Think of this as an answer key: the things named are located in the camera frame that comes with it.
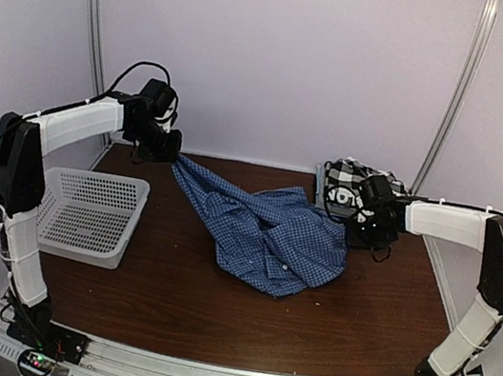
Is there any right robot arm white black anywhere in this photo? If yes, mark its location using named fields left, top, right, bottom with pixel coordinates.
left=351, top=176, right=503, bottom=376

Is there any left small circuit board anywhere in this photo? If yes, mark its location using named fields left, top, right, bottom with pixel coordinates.
left=16, top=349, right=57, bottom=376

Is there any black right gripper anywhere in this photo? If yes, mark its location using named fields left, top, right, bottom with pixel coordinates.
left=343, top=211, right=396, bottom=255

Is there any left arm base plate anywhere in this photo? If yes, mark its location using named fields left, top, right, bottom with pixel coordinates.
left=6, top=318, right=89, bottom=366

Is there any white perforated plastic basket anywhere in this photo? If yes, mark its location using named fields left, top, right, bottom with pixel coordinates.
left=36, top=167, right=151, bottom=270

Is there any blue checked shirt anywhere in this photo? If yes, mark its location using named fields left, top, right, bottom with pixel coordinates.
left=171, top=155, right=349, bottom=298

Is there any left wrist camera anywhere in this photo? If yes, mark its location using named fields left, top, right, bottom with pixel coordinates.
left=140, top=79, right=179, bottom=132

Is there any aluminium frame post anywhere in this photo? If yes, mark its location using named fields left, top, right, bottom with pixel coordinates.
left=410, top=0, right=500, bottom=194
left=51, top=0, right=137, bottom=151

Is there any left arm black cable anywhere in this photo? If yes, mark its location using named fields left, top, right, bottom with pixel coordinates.
left=0, top=38, right=187, bottom=255

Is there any right aluminium frame post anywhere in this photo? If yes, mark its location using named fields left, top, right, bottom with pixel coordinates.
left=410, top=0, right=500, bottom=194

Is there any left aluminium frame post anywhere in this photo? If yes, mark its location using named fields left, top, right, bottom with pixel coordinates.
left=51, top=0, right=137, bottom=151

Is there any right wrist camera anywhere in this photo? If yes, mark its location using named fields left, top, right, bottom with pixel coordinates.
left=358, top=175, right=396, bottom=215

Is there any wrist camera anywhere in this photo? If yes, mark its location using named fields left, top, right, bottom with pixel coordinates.
left=358, top=175, right=396, bottom=215
left=140, top=79, right=179, bottom=132

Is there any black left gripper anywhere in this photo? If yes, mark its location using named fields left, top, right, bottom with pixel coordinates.
left=124, top=116, right=184, bottom=167

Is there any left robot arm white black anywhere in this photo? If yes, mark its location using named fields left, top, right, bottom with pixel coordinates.
left=0, top=91, right=182, bottom=350

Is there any black white plaid shirt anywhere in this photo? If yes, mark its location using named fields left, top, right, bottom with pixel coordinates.
left=323, top=157, right=408, bottom=217

